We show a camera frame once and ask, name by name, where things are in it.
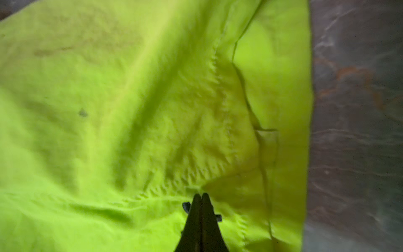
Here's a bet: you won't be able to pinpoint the lime green shorts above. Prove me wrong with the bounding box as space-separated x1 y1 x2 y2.
1 1 313 252

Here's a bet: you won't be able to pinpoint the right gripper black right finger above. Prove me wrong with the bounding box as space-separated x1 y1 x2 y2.
200 193 229 252

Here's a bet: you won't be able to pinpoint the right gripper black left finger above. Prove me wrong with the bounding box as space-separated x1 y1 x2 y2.
175 194 202 252

